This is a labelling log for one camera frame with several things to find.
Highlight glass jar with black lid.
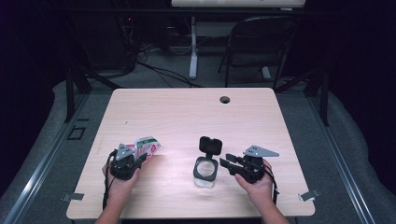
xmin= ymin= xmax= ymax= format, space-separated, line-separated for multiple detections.
xmin=192 ymin=135 xmax=224 ymax=189

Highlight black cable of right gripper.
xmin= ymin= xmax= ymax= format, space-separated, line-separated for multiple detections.
xmin=263 ymin=163 xmax=280 ymax=206

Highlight person's right hand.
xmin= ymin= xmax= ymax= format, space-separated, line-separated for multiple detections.
xmin=234 ymin=160 xmax=276 ymax=205

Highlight black metal stand frame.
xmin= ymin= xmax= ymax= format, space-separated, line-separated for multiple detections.
xmin=64 ymin=66 xmax=121 ymax=123
xmin=274 ymin=66 xmax=331 ymax=127

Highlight black folding chair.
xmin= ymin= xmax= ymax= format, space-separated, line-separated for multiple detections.
xmin=217 ymin=15 xmax=297 ymax=91

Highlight white desk leg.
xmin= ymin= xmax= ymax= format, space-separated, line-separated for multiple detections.
xmin=189 ymin=16 xmax=200 ymax=79

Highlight grey metal floor rail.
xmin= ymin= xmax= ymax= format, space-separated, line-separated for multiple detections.
xmin=2 ymin=92 xmax=92 ymax=224
xmin=305 ymin=95 xmax=377 ymax=224

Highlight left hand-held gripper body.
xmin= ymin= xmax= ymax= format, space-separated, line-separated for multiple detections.
xmin=109 ymin=143 xmax=140 ymax=182

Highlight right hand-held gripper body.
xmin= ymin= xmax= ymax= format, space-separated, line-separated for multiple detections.
xmin=228 ymin=145 xmax=280 ymax=184

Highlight small red white green carton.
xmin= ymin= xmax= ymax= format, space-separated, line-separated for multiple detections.
xmin=125 ymin=135 xmax=162 ymax=162

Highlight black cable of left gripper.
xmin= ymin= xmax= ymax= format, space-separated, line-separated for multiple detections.
xmin=102 ymin=150 xmax=116 ymax=210

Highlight black floor cables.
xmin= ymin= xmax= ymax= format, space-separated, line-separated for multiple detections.
xmin=135 ymin=46 xmax=204 ymax=89

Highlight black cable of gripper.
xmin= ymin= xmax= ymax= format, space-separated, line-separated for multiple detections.
xmin=102 ymin=150 xmax=116 ymax=210
xmin=263 ymin=163 xmax=280 ymax=206

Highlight person's left hand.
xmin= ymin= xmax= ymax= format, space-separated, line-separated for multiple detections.
xmin=102 ymin=163 xmax=142 ymax=198

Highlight grey tape strip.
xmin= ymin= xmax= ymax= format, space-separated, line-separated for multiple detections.
xmin=61 ymin=192 xmax=85 ymax=203
xmin=298 ymin=189 xmax=320 ymax=203

